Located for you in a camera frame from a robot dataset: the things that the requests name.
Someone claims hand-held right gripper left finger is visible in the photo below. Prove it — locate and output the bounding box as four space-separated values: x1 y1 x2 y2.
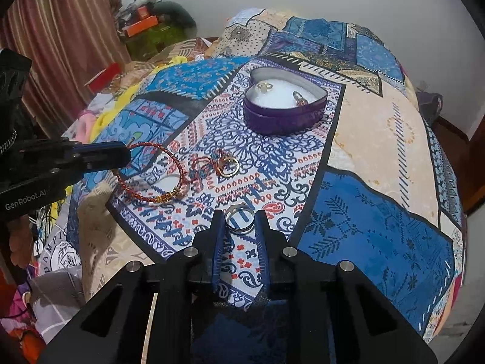
38 209 228 364

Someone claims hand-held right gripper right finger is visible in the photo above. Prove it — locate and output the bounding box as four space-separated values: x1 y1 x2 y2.
254 210 441 364

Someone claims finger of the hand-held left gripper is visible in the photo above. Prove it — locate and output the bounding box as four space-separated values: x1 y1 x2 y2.
23 157 132 192
17 138 132 164

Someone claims silver ring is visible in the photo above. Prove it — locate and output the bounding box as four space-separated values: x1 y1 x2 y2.
225 204 257 232

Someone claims red braided bracelet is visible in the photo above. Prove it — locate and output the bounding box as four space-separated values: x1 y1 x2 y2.
117 142 187 206

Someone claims purple heart-shaped tin box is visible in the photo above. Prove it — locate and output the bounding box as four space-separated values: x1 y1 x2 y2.
243 67 329 136

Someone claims yellow cloth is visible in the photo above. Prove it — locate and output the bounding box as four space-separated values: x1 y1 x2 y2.
89 56 190 141

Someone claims red box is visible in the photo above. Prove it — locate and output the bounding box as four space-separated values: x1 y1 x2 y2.
85 62 122 94

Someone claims white printed cloth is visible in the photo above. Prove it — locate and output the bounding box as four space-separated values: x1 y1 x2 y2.
33 218 82 274

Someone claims striped brown curtain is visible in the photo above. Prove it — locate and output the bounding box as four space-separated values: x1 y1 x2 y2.
0 0 132 143

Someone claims orange box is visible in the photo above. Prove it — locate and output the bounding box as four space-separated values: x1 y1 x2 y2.
126 15 159 37

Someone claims patchwork printed blanket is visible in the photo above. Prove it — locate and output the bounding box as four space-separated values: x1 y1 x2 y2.
57 8 470 345

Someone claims grey cloth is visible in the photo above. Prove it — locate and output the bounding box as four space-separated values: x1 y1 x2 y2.
29 267 87 345

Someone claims purple bag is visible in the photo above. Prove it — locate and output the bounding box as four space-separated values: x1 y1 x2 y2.
414 91 445 126

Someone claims plain gold ring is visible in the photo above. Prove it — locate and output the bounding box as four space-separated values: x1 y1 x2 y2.
217 157 240 177

